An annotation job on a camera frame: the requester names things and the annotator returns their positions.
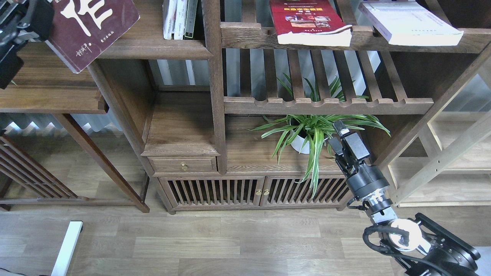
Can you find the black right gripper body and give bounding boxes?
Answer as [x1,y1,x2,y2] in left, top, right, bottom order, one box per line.
[335,132,389,201]

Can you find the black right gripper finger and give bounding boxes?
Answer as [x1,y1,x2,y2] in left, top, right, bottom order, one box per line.
[329,138,344,156]
[333,120,350,137]

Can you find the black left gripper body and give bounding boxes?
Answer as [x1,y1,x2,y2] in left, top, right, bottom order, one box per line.
[0,0,54,89]

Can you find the maroon book Chinese characters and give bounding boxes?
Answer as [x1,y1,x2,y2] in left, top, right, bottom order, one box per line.
[46,0,140,74]

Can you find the white lavender paperback book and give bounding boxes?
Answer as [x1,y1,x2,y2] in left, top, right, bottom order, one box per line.
[358,0,464,47]

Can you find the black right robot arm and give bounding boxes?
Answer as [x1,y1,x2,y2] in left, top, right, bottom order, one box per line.
[329,121,481,276]

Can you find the green spider plant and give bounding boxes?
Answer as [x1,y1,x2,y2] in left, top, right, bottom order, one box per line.
[247,73,391,198]

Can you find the white plant pot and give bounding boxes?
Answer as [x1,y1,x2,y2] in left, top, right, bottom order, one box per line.
[290,130,310,155]

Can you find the dark wooden bookshelf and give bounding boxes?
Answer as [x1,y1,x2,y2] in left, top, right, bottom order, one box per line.
[49,0,491,214]

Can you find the red paperback book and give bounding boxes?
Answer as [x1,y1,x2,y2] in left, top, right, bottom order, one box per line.
[269,0,352,47]

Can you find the white upright book left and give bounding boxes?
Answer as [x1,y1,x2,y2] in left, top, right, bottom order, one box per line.
[162,0,178,40]

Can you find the white upright book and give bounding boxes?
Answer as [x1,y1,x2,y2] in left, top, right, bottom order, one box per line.
[173,0,188,40]
[162,0,178,40]

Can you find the white upright book middle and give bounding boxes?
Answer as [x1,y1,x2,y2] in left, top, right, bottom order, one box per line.
[173,0,188,40]

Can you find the dark green upright book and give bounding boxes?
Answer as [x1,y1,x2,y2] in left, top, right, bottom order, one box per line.
[183,0,198,39]

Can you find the white floor stand leg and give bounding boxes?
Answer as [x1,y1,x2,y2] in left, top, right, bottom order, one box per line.
[50,220,83,276]

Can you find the light wooden shelf frame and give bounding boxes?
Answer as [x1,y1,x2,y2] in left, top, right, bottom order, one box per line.
[385,80,490,207]

